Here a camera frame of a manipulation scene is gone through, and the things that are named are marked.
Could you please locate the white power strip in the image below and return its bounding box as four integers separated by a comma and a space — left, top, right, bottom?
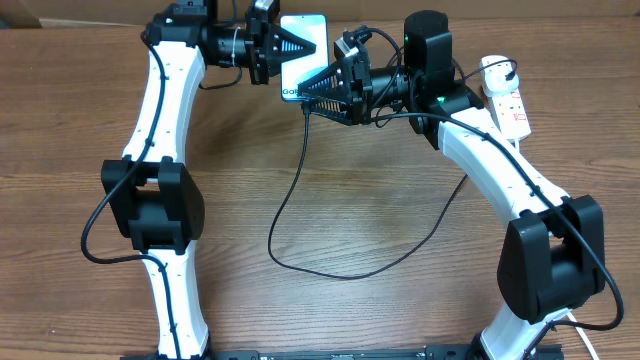
489, 89, 531, 142

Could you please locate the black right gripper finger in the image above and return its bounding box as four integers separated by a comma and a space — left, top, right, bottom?
310, 100, 357, 125
298, 62, 358, 100

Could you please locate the white charger plug adapter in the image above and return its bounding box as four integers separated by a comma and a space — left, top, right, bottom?
480, 55, 520, 98

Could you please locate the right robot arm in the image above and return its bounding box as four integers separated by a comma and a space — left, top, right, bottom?
299, 10, 605, 359

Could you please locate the Samsung Galaxy smartphone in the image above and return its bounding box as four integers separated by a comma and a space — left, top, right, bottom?
280, 14, 329, 102

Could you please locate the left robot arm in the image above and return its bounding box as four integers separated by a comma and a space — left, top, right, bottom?
94, 1, 316, 359

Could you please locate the black USB charging cable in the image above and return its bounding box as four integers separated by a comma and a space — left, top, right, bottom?
267, 40, 518, 280

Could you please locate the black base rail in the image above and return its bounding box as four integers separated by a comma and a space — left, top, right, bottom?
119, 343, 564, 360

